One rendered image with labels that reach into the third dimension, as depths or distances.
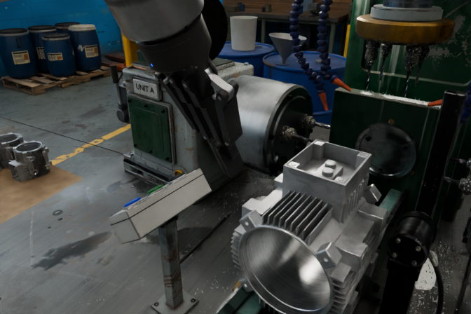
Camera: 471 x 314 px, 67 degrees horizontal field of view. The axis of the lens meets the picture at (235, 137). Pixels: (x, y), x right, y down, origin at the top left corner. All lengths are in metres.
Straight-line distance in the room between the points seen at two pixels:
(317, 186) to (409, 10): 0.38
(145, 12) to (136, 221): 0.35
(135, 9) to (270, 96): 0.56
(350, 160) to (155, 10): 0.43
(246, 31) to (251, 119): 2.01
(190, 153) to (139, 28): 0.68
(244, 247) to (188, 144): 0.46
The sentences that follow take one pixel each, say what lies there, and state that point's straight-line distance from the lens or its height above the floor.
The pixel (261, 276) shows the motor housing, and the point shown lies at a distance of 0.64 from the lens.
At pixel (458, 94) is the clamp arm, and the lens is 0.65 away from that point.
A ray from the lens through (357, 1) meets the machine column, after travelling 1.04.
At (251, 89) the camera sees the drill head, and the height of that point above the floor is 1.15.
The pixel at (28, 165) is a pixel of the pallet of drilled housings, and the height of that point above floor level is 0.24.
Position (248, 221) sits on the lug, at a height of 1.08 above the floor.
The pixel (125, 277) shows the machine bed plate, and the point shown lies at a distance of 0.89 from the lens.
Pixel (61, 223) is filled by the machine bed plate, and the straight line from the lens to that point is 1.11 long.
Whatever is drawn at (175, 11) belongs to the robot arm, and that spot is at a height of 1.38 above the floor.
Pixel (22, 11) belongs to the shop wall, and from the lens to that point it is 6.51.
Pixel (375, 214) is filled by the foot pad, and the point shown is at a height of 1.07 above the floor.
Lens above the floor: 1.42
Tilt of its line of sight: 25 degrees down
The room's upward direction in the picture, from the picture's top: straight up
